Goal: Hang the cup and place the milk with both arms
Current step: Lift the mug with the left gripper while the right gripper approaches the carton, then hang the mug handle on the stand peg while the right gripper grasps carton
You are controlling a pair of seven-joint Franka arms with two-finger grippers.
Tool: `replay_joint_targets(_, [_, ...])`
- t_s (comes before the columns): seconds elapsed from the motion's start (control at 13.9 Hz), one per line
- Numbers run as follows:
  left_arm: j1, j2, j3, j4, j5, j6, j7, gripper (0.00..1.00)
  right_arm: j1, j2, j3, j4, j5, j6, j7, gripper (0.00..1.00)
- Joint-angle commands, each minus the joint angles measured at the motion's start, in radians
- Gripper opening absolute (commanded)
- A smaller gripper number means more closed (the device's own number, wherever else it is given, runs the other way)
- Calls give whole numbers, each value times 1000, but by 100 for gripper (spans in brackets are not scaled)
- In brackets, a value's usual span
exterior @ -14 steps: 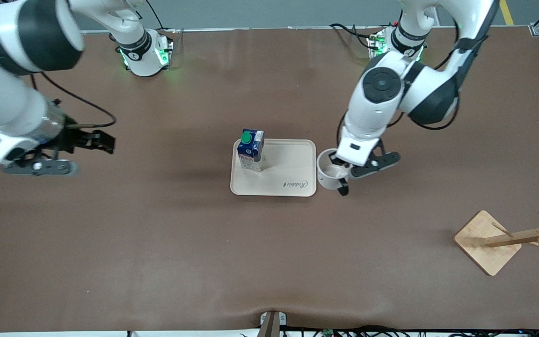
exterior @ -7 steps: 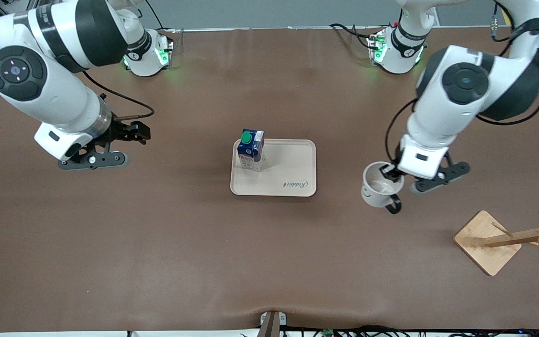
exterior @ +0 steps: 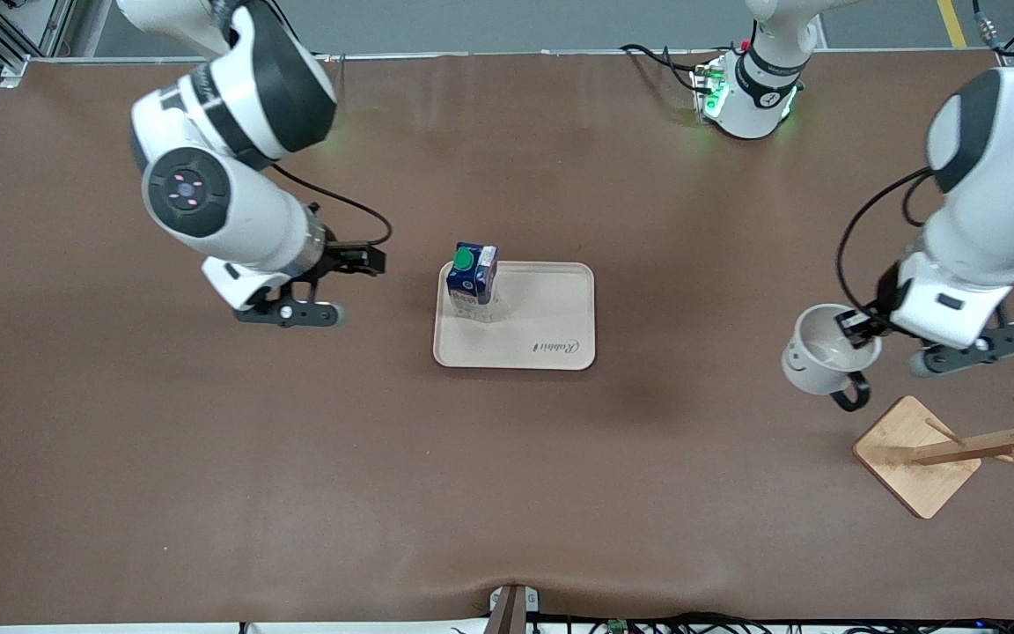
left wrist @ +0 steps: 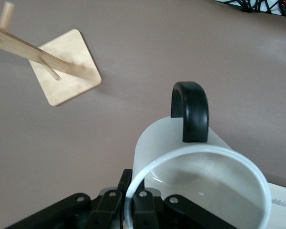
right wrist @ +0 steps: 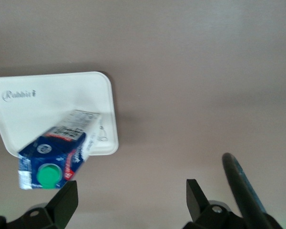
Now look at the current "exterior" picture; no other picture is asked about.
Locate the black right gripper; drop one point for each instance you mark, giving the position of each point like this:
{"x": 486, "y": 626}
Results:
{"x": 337, "y": 258}

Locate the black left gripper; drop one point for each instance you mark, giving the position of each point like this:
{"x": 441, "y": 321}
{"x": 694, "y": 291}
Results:
{"x": 885, "y": 299}

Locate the blue milk carton green cap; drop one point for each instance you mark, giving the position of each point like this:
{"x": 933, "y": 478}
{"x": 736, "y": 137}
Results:
{"x": 472, "y": 286}

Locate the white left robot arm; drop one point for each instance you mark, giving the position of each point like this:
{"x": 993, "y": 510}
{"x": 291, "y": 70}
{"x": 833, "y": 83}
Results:
{"x": 991, "y": 229}

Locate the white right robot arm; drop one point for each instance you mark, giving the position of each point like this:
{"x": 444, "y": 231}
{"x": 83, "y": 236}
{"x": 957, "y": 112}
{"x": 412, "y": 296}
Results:
{"x": 234, "y": 202}

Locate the wooden cup rack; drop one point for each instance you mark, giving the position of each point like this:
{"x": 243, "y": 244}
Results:
{"x": 916, "y": 458}

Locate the beige plastic tray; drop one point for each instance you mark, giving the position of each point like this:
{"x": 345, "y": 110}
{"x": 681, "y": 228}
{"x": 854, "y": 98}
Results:
{"x": 533, "y": 326}

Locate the brown table cover mat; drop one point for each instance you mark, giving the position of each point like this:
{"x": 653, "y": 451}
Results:
{"x": 296, "y": 484}

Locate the gray table edge clamp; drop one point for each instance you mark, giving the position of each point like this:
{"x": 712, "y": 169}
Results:
{"x": 514, "y": 603}

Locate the small green circuit board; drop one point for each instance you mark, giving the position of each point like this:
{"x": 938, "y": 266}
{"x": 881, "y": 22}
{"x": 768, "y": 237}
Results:
{"x": 619, "y": 626}

